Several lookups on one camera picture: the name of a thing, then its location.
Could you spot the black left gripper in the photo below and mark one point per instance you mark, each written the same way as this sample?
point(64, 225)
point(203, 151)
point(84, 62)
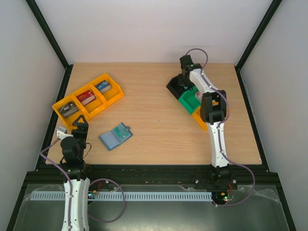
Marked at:
point(85, 126)

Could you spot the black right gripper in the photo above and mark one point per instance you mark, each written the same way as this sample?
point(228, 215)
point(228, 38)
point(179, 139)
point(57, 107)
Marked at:
point(182, 80)

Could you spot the blue card holder wallet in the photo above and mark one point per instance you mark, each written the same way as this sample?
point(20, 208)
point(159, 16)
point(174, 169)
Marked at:
point(116, 136)

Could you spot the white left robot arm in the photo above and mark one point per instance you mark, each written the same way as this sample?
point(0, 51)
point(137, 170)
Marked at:
point(76, 184)

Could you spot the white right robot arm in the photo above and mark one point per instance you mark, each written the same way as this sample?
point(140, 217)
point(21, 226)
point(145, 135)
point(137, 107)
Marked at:
point(213, 112)

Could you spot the black VIP cards stack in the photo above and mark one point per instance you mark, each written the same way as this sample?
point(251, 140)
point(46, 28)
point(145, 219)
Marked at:
point(68, 109)

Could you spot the red white april cards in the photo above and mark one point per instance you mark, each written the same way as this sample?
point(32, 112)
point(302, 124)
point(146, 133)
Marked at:
point(198, 96)

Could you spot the red cards stack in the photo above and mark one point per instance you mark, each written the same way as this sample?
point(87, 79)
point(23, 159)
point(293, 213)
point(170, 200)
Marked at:
point(86, 97)

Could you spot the blue cards stack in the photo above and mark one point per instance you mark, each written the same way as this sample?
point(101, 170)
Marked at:
point(103, 86)

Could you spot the black storage bin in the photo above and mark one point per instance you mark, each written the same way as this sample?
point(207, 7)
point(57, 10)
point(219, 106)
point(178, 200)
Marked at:
point(175, 87)

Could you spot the green storage bin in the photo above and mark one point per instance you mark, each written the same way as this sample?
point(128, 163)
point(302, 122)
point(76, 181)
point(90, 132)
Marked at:
point(189, 101)

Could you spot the orange storage bin right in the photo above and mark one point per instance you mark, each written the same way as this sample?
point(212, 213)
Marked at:
point(197, 118)

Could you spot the orange triple bin left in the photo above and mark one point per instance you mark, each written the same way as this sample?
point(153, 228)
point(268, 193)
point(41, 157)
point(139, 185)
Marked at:
point(89, 111)

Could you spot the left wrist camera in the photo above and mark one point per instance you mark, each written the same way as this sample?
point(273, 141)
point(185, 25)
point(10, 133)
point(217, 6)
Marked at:
point(61, 133)

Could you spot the black frame post left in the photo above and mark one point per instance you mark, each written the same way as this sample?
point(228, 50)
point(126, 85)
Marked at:
point(47, 32)

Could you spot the black frame post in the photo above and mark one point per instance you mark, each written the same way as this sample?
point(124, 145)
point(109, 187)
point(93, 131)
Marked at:
point(273, 7)
point(47, 32)

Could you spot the white slotted cable duct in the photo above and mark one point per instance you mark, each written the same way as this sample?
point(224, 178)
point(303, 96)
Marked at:
point(130, 196)

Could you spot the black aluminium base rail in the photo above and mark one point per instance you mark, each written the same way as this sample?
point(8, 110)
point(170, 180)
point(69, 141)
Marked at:
point(198, 176)

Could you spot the black frame post right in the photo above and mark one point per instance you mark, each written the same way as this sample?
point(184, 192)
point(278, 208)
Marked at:
point(273, 7)

